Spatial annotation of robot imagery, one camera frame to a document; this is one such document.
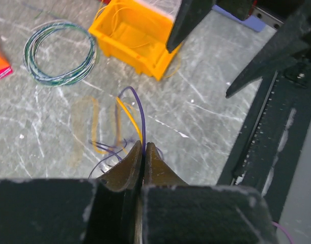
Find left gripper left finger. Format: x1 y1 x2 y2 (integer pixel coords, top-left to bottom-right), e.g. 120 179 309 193
0 142 143 243

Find blue plastic tray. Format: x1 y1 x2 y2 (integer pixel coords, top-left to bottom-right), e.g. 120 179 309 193
211 4 264 33

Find purple wires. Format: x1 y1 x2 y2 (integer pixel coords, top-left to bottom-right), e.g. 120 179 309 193
88 86 164 179

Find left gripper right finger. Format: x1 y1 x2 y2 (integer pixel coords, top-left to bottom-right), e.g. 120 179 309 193
142 143 277 243

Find green blue coiled wire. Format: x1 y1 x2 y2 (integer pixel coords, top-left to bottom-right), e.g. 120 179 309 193
22 5 99 87

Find white plastic bin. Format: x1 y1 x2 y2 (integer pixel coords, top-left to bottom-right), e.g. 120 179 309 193
136 0 181 21

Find yellow plastic bin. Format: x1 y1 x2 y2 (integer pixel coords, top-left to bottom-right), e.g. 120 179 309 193
89 1 179 81

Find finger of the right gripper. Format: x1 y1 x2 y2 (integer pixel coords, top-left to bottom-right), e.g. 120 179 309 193
166 0 216 53
225 1 311 98

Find yellow wire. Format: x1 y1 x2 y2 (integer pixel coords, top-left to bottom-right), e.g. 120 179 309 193
90 96 143 155

